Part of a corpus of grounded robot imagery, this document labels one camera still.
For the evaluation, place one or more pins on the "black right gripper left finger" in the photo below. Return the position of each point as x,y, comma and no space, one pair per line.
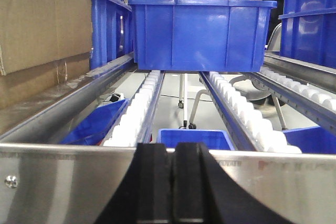
144,194

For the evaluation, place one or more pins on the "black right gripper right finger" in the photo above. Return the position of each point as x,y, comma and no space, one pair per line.
204,193

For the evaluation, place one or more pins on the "brown cardboard carton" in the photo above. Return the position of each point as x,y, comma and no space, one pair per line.
43,43

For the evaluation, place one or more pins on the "blue bin below centre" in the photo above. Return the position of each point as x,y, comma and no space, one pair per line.
213,139

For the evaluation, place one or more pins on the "blue bin below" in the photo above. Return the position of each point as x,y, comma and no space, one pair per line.
96,125
315,140
213,139

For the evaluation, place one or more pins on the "left white roller track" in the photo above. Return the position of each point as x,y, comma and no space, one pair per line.
130,128

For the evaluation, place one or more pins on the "white roller track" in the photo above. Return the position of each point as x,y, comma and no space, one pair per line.
130,128
306,90
247,128

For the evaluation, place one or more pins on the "middle white roller track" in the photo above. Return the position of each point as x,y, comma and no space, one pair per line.
247,128

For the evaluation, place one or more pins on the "blue bin below left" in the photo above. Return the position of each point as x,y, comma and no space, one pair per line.
96,125

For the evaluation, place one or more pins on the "rolling chair base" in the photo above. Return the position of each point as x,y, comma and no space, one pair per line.
240,104

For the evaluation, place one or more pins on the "blue bin below right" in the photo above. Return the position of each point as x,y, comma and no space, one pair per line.
315,140

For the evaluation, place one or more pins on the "right white roller track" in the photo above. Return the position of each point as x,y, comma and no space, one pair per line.
306,90

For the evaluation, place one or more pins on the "large blue plastic bin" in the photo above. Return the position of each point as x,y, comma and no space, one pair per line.
200,35

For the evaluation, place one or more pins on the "blue crate left of bin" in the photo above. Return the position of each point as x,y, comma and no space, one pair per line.
112,35

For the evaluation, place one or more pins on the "stacked blue crates right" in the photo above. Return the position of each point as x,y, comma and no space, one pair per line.
308,31

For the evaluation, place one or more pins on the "metal roller shelf frame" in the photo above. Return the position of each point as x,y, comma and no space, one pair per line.
43,181

